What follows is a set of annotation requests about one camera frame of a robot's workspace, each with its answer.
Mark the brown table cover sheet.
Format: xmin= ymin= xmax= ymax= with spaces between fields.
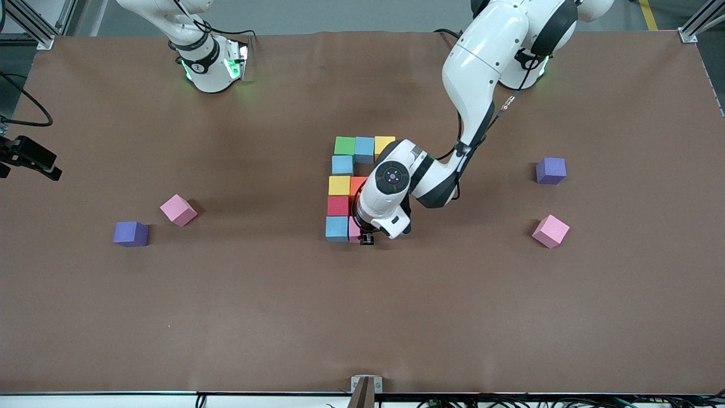
xmin=0 ymin=29 xmax=725 ymax=394

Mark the purple foam cube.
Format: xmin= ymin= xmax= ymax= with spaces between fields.
xmin=113 ymin=221 xmax=150 ymax=248
xmin=535 ymin=157 xmax=567 ymax=185

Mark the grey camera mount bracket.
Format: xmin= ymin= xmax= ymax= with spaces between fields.
xmin=347 ymin=375 xmax=383 ymax=408

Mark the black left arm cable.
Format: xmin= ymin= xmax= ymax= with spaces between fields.
xmin=436 ymin=54 xmax=545 ymax=165

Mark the black right base cable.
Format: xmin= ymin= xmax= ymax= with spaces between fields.
xmin=212 ymin=27 xmax=259 ymax=41

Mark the white table front rail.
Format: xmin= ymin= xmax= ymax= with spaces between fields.
xmin=0 ymin=392 xmax=725 ymax=408

